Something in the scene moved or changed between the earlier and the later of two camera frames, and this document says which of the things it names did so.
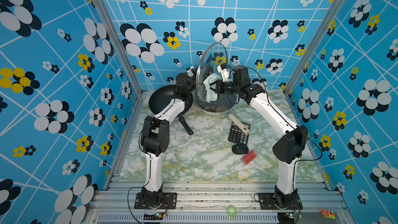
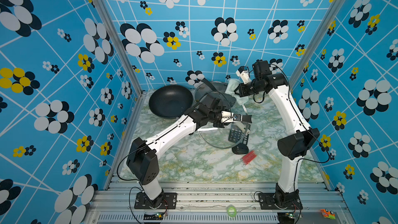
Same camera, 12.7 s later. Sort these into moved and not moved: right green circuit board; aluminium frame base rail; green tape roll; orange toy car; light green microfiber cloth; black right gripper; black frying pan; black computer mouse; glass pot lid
Moved: black right gripper; glass pot lid; light green microfiber cloth
Not moved: green tape roll; black computer mouse; right green circuit board; aluminium frame base rail; black frying pan; orange toy car
